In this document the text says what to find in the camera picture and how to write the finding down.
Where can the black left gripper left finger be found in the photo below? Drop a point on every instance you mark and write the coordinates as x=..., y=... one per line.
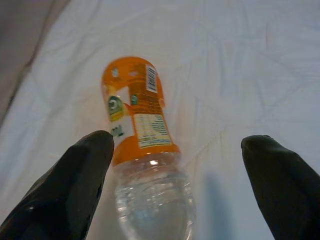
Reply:
x=62, y=190

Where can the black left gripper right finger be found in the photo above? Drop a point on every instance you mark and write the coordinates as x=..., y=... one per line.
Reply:
x=285, y=190

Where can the clear bottle orange label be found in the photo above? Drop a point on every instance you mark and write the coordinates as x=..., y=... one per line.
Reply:
x=147, y=112

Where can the white quilted bed sheet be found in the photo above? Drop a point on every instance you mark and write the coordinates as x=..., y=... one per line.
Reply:
x=225, y=62

